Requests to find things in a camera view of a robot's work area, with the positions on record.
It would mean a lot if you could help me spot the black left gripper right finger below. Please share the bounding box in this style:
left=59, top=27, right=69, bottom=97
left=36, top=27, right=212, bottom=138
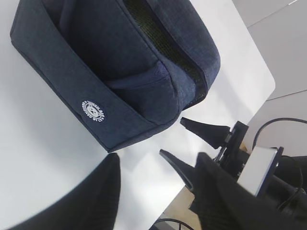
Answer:
left=194, top=152, right=297, bottom=230

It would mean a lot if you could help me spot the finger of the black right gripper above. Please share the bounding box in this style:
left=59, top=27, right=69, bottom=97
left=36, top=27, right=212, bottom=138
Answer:
left=159, top=149, right=196, bottom=192
left=180, top=117, right=229, bottom=149

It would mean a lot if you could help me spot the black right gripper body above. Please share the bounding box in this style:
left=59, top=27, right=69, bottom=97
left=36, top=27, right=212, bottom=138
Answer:
left=215, top=121, right=249, bottom=181

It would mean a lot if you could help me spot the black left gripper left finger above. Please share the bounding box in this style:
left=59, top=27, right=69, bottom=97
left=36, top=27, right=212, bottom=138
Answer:
left=13, top=153, right=120, bottom=230

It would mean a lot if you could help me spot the navy blue fabric lunch bag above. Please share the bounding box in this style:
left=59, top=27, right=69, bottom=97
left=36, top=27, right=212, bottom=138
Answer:
left=10, top=0, right=221, bottom=152

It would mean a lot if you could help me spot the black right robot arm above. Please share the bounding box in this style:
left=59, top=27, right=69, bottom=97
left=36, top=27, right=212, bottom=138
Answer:
left=180, top=117, right=307, bottom=216

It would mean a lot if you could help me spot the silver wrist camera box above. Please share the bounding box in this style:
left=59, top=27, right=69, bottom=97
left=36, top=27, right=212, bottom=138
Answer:
left=237, top=146, right=284, bottom=197

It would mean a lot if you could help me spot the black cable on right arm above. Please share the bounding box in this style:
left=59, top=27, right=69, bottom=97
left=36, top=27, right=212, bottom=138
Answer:
left=153, top=118, right=307, bottom=230

